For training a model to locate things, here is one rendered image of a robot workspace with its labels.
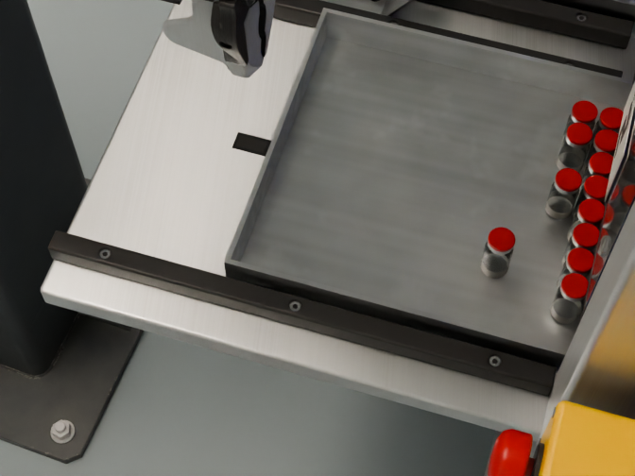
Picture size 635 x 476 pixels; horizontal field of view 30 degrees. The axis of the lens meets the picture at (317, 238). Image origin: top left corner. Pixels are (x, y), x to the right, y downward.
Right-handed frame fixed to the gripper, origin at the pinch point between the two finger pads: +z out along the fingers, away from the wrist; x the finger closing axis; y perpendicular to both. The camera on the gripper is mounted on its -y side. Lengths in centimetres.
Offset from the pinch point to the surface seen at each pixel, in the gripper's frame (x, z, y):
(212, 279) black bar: 6.9, 19.3, 2.2
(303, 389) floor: -21, 109, 3
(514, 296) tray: 0.9, 20.9, -20.5
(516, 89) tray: -18.7, 21.0, -16.6
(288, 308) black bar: 7.6, 19.3, -4.2
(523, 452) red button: 18.2, 7.5, -22.5
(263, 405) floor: -17, 109, 9
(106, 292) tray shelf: 9.3, 21.4, 10.2
